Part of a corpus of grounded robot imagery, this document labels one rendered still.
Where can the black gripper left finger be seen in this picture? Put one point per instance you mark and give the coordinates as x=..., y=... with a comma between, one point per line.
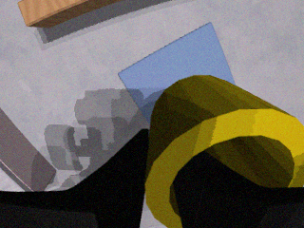
x=111, y=197

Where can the brown wooden bar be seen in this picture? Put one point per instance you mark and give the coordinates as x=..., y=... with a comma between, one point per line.
x=50, y=13

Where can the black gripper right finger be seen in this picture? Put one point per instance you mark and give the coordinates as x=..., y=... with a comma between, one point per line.
x=212, y=195

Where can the yellow cup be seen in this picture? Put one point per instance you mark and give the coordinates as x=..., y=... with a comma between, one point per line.
x=261, y=142

